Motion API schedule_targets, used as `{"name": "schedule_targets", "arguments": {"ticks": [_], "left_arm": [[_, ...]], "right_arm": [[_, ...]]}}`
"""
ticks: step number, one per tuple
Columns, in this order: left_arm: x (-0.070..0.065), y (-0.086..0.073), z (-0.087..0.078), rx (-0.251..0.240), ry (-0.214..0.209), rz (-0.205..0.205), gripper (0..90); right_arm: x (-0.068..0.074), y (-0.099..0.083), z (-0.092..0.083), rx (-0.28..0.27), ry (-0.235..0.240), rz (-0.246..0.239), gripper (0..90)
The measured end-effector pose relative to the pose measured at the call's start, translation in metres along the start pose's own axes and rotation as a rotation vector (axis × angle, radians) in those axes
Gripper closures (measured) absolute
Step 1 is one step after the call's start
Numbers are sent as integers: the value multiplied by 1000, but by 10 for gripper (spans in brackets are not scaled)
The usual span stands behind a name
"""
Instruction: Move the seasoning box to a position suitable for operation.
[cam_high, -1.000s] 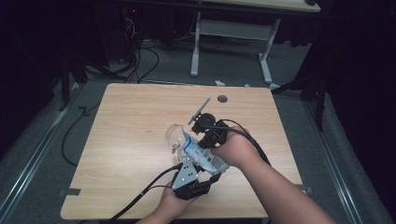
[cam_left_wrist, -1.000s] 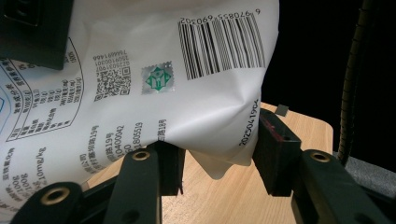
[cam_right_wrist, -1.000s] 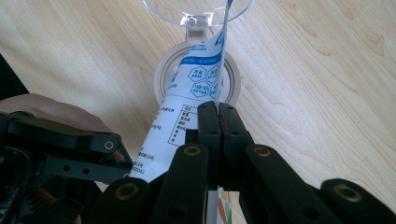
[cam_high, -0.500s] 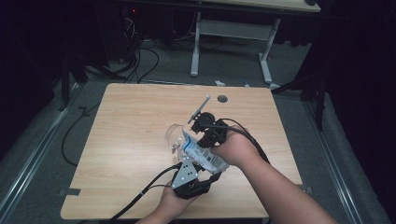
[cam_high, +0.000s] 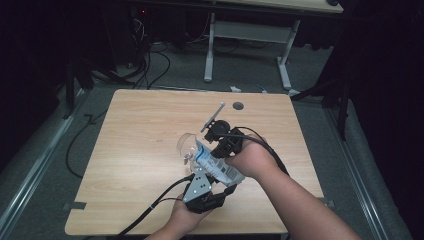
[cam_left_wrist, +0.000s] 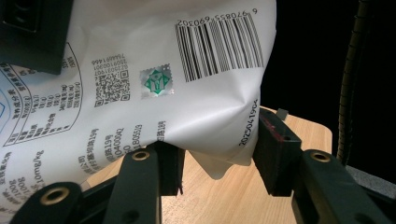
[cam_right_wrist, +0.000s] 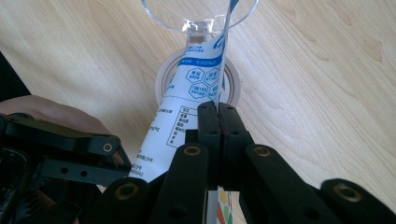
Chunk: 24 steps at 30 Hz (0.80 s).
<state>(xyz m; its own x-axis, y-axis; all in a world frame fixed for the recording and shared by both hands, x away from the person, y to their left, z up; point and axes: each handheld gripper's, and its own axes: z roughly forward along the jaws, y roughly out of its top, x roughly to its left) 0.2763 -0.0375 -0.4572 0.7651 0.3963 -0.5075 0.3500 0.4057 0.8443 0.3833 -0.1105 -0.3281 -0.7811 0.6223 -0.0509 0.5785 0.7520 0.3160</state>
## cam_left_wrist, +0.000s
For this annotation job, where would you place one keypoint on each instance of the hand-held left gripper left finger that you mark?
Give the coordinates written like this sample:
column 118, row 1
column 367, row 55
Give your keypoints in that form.
column 140, row 186

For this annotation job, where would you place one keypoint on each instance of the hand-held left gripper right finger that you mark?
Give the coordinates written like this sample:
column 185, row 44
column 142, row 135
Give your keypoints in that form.
column 317, row 186

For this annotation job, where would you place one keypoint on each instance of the blue white milk carton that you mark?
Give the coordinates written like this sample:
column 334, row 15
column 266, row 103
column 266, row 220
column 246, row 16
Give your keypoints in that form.
column 202, row 109

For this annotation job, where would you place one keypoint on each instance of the grey tape strip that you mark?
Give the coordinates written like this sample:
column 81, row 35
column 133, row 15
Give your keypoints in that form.
column 282, row 114

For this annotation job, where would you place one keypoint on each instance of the black ribbed conduit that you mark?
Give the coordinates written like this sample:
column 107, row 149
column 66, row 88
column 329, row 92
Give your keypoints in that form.
column 351, row 93

